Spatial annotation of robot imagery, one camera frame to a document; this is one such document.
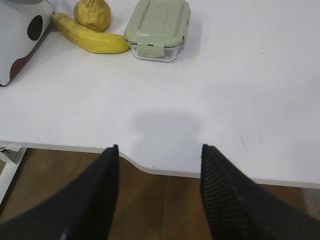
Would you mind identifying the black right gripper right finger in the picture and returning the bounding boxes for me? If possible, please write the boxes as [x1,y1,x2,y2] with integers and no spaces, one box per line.
[200,144,320,240]

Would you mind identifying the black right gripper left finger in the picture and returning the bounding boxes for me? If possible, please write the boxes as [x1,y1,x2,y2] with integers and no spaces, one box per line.
[0,145,119,240]

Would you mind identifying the yellow banana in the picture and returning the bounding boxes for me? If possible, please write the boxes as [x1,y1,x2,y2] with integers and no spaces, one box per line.
[52,13,130,54]

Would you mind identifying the green lid glass container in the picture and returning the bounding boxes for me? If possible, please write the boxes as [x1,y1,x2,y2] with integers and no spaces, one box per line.
[124,0,191,62]

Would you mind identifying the yellow pear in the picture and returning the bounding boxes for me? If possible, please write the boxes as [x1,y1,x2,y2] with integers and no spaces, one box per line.
[73,0,112,32]

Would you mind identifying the navy white lunch bag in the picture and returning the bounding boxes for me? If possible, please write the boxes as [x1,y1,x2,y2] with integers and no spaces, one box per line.
[0,0,54,87]

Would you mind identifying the white table leg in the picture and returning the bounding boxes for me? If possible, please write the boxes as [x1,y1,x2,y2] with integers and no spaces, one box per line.
[0,146,27,203]

